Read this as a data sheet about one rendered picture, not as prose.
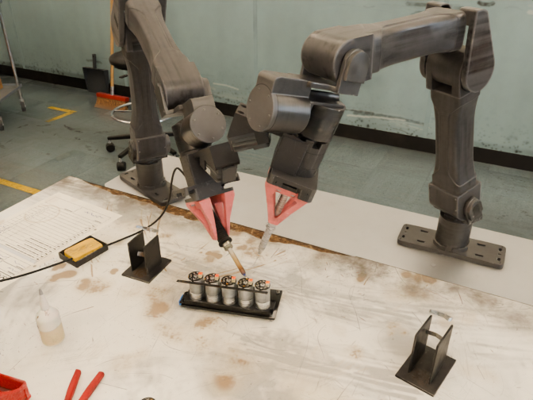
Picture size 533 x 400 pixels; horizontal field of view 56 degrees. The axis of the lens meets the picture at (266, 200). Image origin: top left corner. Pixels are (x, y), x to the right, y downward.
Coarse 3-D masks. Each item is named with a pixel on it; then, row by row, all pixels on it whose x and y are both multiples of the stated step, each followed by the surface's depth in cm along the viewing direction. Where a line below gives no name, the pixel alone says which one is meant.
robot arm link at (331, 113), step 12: (312, 96) 63; (324, 96) 65; (336, 96) 66; (312, 108) 64; (324, 108) 63; (336, 108) 64; (312, 120) 64; (324, 120) 64; (336, 120) 65; (312, 132) 65; (324, 132) 65
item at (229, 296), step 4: (228, 280) 81; (224, 292) 82; (228, 292) 81; (232, 292) 82; (224, 296) 82; (228, 296) 82; (232, 296) 82; (236, 296) 83; (224, 300) 82; (228, 300) 82; (232, 300) 82; (236, 300) 83; (228, 304) 83; (232, 304) 83
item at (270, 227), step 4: (280, 196) 73; (284, 196) 73; (280, 200) 73; (284, 200) 73; (280, 204) 74; (284, 204) 74; (276, 208) 74; (280, 208) 74; (276, 212) 74; (280, 212) 74; (268, 224) 76; (272, 224) 75; (268, 228) 76; (272, 228) 76; (268, 232) 76; (264, 236) 77; (268, 236) 77; (264, 240) 77; (268, 240) 77; (260, 244) 78; (264, 244) 78; (260, 248) 78; (264, 248) 78
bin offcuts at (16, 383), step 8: (0, 376) 69; (8, 376) 69; (0, 384) 70; (8, 384) 69; (16, 384) 69; (24, 384) 67; (0, 392) 64; (8, 392) 65; (16, 392) 66; (24, 392) 68
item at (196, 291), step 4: (196, 276) 82; (200, 280) 82; (192, 284) 82; (192, 288) 83; (196, 288) 82; (200, 288) 83; (192, 292) 83; (196, 292) 83; (200, 292) 83; (204, 292) 84; (192, 296) 83; (196, 296) 83; (200, 296) 83; (204, 296) 84; (196, 300) 84
